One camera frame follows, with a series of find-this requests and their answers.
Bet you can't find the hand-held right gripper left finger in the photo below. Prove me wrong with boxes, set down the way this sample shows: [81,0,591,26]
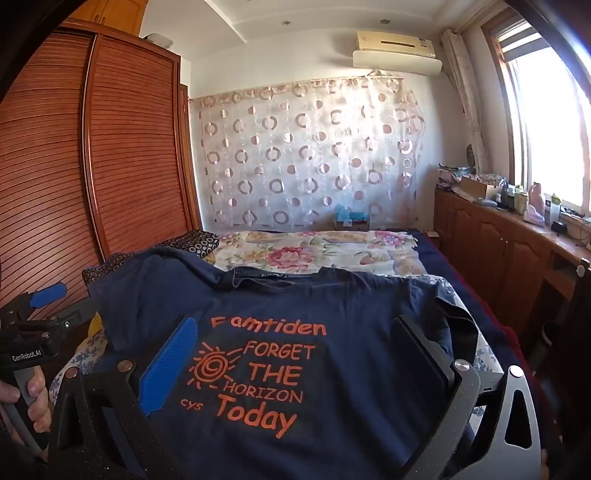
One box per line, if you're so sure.
[47,315,204,480]

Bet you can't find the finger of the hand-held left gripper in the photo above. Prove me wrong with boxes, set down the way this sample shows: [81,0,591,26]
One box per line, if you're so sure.
[16,282,68,319]
[44,302,100,335]

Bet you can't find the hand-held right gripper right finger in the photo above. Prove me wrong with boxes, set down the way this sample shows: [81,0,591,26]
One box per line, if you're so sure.
[392,315,542,480]

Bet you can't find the navy printed t-shirt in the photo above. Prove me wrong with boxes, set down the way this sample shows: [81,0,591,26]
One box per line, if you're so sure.
[88,247,481,480]

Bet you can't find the person's left hand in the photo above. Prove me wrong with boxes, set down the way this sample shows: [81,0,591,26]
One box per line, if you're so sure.
[0,364,52,433]

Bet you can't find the blue floral sheet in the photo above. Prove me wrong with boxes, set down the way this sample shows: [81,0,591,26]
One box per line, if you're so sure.
[48,272,504,416]

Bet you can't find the navy blanket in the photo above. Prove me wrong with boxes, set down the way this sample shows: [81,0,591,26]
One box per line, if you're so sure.
[411,231,532,370]

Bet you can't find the dark circle-pattern pillow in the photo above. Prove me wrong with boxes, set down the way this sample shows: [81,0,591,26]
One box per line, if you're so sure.
[83,229,220,287]

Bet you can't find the waste bin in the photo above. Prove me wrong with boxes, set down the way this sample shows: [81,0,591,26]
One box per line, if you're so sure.
[531,323,556,361]

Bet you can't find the wooden sideboard cabinet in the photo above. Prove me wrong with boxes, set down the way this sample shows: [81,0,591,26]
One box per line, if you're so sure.
[434,189,591,333]

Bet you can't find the blue plastic bag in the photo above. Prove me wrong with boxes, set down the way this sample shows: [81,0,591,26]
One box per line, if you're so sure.
[335,204,368,222]

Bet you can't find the pink floral blanket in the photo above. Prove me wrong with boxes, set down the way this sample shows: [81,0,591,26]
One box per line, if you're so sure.
[215,230,416,278]

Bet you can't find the open cardboard box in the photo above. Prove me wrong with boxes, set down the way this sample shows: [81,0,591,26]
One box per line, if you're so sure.
[462,178,498,200]

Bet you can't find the wooden slatted wardrobe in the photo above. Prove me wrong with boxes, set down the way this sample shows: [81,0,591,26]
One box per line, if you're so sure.
[0,18,202,324]

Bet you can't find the pile of folded papers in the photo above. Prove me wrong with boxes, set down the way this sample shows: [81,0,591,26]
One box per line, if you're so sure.
[436,164,468,191]

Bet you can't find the sheer circle-pattern curtain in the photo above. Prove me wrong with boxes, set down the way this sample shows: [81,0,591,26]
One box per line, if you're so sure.
[191,74,426,232]

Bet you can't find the white patterned window curtain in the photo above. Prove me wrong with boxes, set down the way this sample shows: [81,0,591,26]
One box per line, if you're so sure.
[441,28,492,174]

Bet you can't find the wood-framed window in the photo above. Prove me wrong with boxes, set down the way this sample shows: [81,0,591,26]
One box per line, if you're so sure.
[480,0,591,217]

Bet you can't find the wooden overhead cabinet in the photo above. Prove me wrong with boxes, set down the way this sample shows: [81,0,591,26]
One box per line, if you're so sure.
[67,0,149,38]

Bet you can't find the cream wall air conditioner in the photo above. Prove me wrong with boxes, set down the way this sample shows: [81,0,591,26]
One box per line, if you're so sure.
[355,30,437,61]

